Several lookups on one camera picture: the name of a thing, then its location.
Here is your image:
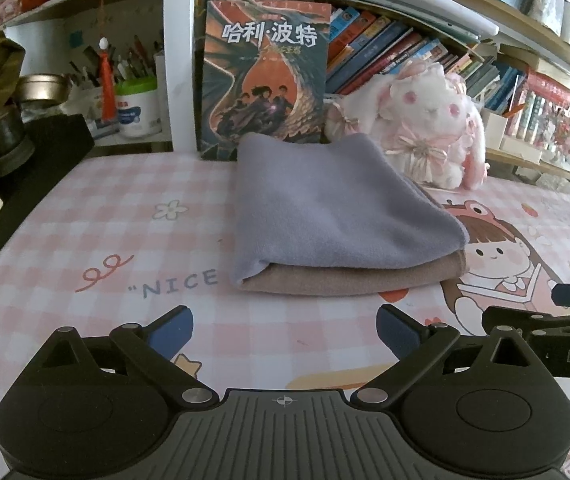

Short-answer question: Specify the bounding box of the white shelf unit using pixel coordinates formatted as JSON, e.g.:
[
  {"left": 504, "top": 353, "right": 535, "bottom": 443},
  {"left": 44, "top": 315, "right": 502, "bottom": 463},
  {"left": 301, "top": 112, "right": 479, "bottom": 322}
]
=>
[{"left": 0, "top": 0, "right": 570, "bottom": 196}]

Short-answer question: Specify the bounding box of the white storage box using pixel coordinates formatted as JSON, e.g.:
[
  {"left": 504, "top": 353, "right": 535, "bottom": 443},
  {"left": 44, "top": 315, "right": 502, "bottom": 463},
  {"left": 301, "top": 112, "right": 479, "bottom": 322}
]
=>
[{"left": 481, "top": 109, "right": 510, "bottom": 151}]

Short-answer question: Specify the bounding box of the black chair back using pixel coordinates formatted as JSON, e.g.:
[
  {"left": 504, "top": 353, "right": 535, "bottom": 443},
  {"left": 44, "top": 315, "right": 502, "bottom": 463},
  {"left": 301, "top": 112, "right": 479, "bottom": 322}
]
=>
[{"left": 0, "top": 114, "right": 96, "bottom": 301}]

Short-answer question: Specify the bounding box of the pink white plush bunny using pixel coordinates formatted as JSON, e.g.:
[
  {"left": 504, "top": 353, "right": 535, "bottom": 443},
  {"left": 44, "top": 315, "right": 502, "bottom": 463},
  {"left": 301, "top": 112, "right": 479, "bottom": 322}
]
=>
[{"left": 325, "top": 59, "right": 490, "bottom": 191}]

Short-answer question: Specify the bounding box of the row of small figurines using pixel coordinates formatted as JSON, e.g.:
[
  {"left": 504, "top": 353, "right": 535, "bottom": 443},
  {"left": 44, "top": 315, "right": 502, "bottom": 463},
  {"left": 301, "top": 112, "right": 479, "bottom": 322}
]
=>
[{"left": 542, "top": 107, "right": 570, "bottom": 163}]

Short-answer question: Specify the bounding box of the pink checkered cartoon desk mat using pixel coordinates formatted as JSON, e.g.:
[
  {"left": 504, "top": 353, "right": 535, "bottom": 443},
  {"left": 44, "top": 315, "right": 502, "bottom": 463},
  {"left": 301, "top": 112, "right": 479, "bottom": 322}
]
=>
[{"left": 0, "top": 152, "right": 570, "bottom": 461}]

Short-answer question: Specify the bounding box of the orange tassel ornament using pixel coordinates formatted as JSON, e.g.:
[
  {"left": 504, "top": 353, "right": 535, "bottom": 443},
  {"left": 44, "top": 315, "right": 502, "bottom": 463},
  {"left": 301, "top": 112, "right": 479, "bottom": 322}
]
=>
[{"left": 97, "top": 0, "right": 116, "bottom": 123}]

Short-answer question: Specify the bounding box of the purple and tan sweater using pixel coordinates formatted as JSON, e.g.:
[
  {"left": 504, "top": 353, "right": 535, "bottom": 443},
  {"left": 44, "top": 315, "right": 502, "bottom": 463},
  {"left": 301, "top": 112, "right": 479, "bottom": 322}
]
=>
[{"left": 230, "top": 132, "right": 468, "bottom": 297}]

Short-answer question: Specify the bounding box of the grey green tablet case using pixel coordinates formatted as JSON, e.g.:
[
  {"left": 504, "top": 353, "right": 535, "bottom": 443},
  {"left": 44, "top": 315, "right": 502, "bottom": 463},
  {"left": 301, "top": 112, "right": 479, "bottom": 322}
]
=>
[{"left": 313, "top": 0, "right": 482, "bottom": 45}]

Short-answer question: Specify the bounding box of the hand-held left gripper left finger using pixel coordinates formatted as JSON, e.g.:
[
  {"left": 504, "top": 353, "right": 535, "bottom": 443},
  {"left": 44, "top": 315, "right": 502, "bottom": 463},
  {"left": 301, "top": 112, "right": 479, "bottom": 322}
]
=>
[{"left": 40, "top": 305, "right": 219, "bottom": 407}]

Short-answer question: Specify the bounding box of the bunch of pens in holder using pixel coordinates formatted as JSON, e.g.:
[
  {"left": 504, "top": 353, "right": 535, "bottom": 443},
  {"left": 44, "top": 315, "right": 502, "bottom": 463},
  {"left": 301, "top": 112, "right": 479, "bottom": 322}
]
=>
[{"left": 67, "top": 35, "right": 166, "bottom": 88}]

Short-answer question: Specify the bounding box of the round bronze metal tin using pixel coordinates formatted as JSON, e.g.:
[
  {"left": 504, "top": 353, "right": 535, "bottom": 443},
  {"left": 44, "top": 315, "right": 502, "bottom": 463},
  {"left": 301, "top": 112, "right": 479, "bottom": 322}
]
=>
[{"left": 16, "top": 74, "right": 70, "bottom": 105}]

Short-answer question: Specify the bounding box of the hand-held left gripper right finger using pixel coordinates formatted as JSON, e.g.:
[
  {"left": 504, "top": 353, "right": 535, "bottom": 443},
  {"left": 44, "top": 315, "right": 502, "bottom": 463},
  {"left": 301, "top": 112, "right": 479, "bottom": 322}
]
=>
[{"left": 357, "top": 304, "right": 540, "bottom": 407}]

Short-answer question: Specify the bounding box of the white jar with green lid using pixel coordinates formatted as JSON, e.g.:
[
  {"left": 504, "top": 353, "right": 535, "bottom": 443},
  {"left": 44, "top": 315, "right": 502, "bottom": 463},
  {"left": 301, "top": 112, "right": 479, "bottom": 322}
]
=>
[{"left": 114, "top": 76, "right": 163, "bottom": 140}]

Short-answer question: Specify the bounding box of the row of colourful shelf books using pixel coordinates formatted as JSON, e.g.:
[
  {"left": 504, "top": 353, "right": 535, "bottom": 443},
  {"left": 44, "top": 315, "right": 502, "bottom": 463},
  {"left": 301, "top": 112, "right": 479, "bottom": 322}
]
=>
[{"left": 324, "top": 6, "right": 528, "bottom": 113}]

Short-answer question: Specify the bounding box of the red boxed book set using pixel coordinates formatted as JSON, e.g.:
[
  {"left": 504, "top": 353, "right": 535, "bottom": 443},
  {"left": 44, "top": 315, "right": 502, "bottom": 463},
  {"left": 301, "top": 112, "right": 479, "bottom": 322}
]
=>
[{"left": 517, "top": 71, "right": 570, "bottom": 142}]

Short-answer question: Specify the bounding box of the dark fantasy novel book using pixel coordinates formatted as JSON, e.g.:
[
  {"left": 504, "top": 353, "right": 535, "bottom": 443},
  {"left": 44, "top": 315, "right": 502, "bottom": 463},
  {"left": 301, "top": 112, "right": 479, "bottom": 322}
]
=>
[{"left": 197, "top": 0, "right": 332, "bottom": 162}]

